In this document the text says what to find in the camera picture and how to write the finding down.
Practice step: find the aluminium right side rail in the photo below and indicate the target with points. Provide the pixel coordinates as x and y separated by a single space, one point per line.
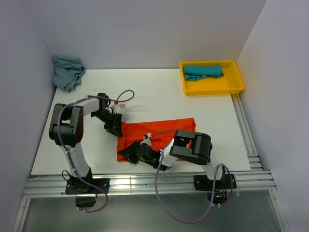
252 153

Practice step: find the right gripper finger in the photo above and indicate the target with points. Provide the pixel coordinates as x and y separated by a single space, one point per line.
133 159
130 150

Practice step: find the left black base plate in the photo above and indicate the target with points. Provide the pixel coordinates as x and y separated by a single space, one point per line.
76 186

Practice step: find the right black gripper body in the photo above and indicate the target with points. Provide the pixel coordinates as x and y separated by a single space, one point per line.
151 163

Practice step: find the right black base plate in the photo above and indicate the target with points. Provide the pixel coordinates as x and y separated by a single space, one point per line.
203 183

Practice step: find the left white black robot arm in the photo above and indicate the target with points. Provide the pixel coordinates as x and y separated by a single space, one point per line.
67 129

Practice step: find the yellow plastic tray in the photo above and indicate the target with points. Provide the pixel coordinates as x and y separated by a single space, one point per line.
230 83

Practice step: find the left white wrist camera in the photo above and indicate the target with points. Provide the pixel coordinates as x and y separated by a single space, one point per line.
118 108

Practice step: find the grey-blue crumpled t shirt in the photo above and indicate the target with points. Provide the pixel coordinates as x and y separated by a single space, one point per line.
68 72

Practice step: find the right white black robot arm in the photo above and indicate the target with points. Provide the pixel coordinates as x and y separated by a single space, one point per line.
189 146

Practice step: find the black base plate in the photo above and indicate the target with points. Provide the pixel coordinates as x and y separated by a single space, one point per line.
203 183
76 186

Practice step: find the orange t shirt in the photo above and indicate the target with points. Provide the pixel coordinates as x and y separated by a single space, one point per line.
162 132

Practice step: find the aluminium front rail frame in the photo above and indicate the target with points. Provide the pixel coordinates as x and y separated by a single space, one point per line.
137 184

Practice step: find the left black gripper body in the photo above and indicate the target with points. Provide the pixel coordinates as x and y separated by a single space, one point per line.
106 117

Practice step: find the teal rolled t shirt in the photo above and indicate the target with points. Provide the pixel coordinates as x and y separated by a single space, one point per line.
195 73

